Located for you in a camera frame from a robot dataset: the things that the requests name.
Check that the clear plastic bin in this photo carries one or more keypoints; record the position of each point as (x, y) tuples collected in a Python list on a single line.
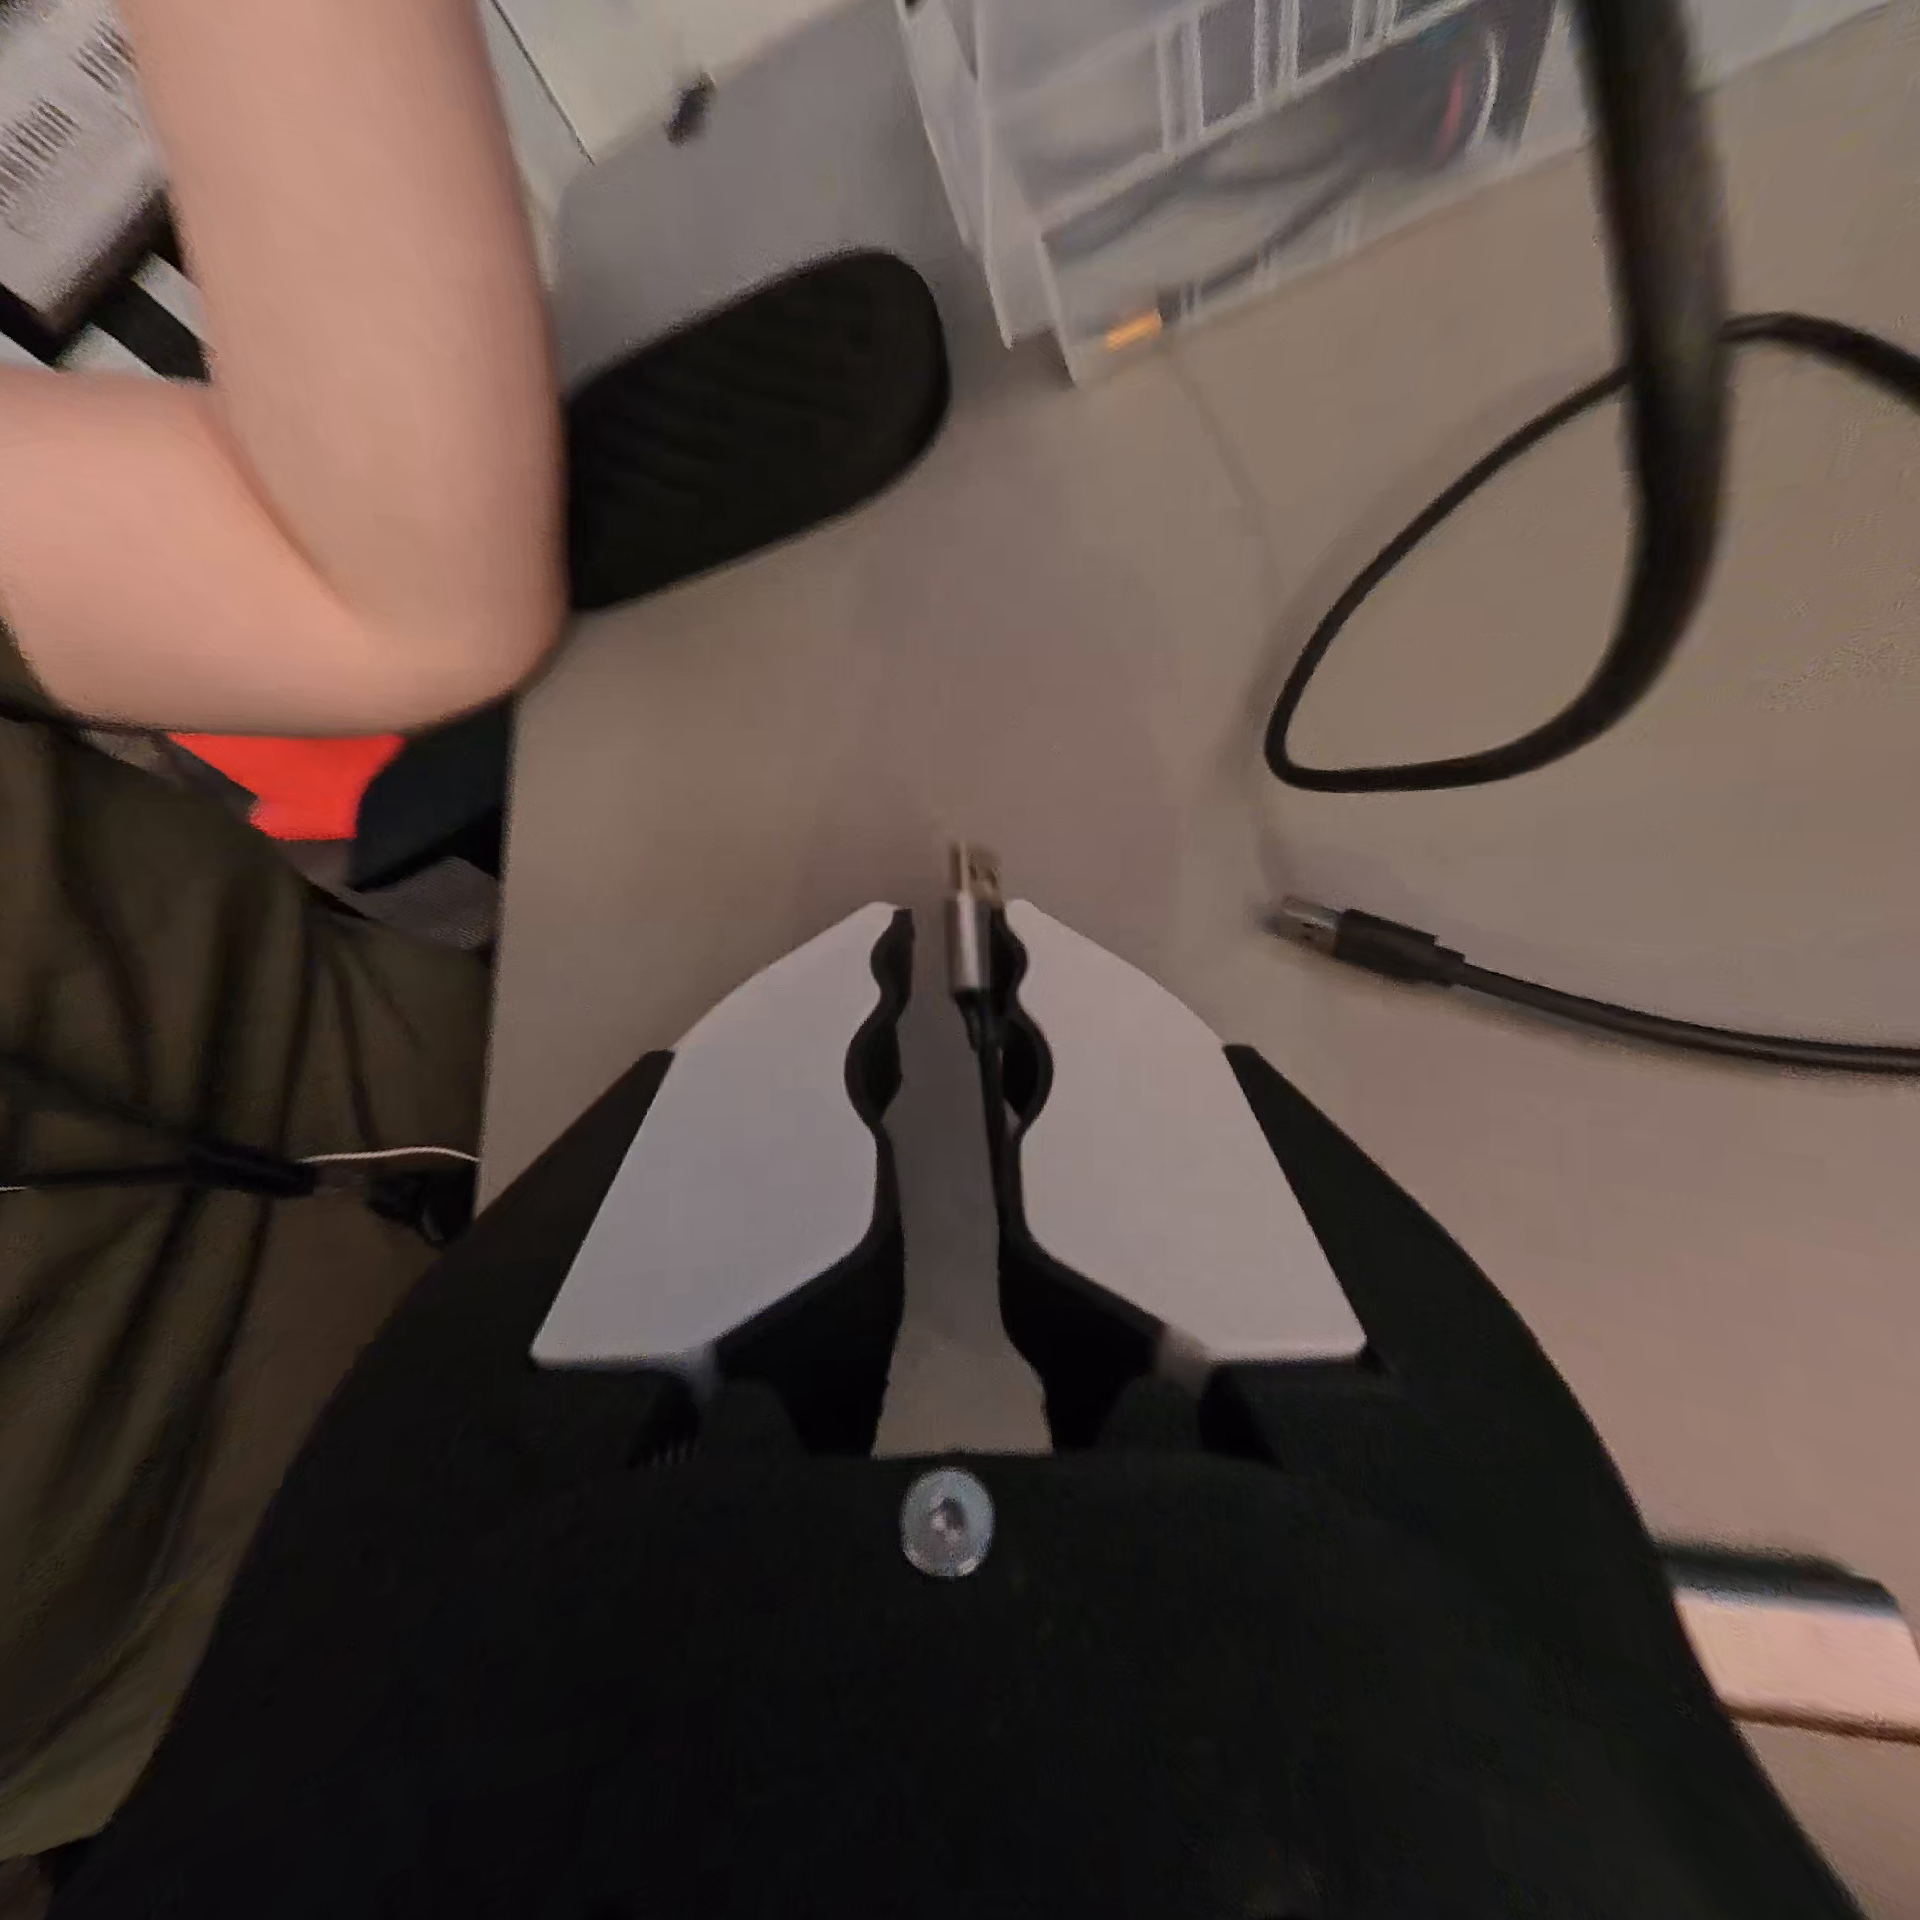
[(1261, 152)]

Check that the black chair base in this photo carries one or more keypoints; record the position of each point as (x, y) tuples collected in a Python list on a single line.
[(436, 796)]

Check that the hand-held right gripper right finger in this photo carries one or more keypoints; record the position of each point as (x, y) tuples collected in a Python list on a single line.
[(1188, 1187)]

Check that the orange floor cone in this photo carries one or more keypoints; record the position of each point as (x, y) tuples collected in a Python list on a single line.
[(287, 779)]

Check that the person's left forearm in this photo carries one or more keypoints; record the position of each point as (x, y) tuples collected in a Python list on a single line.
[(300, 392)]

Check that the black quilted cushion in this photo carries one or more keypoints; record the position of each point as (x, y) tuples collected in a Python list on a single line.
[(751, 422)]

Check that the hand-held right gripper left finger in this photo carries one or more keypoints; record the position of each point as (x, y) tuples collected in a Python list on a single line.
[(722, 1187)]

